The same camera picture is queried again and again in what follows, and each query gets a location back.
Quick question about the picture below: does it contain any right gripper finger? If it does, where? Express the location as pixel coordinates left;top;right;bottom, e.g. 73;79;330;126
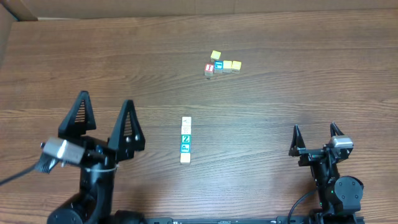
289;124;306;156
330;122;344;137

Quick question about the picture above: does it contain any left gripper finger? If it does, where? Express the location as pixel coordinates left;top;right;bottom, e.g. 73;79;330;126
108;100;146;162
58;91;96;137

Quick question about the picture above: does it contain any white patterned block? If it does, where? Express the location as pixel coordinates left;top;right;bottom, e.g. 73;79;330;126
181;126;192;135

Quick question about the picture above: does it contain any green Z block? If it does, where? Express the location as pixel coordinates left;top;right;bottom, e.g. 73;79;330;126
181;134;192;144

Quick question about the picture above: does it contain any blue P block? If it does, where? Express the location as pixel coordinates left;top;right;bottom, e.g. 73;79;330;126
180;143;191;153

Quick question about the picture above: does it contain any plain white wooden block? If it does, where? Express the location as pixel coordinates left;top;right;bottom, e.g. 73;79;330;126
182;116;192;126

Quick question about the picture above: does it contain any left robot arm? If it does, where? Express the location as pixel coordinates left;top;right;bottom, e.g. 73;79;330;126
43;91;146;223

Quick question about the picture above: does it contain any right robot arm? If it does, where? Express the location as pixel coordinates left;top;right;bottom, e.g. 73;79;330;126
286;122;364;223

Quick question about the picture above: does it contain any yellow block right row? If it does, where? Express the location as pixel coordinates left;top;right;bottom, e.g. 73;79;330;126
231;61;242;73

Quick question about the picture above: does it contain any yellow block row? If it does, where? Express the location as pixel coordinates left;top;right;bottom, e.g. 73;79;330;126
231;61;242;73
223;60;233;73

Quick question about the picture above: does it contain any yellow block middle row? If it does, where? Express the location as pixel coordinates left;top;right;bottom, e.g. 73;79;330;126
223;60;233;73

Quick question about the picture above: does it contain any red letter block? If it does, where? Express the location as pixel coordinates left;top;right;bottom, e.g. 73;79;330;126
204;63;214;77

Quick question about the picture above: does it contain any blue letter block in row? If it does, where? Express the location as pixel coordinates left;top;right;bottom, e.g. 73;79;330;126
214;61;223;73

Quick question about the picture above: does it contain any yellow block top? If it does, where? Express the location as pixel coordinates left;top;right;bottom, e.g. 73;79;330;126
210;50;221;63

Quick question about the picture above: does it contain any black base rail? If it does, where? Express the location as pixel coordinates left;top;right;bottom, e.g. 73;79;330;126
140;216;365;224

